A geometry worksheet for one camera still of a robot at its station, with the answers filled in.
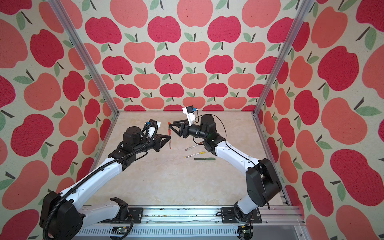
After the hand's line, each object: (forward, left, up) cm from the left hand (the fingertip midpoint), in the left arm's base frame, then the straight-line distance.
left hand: (171, 138), depth 75 cm
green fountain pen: (+1, -20, -24) cm, 31 cm away
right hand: (+4, -2, +7) cm, 8 cm away
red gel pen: (+2, +1, +2) cm, 3 cm away
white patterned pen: (+11, -11, -25) cm, 29 cm away
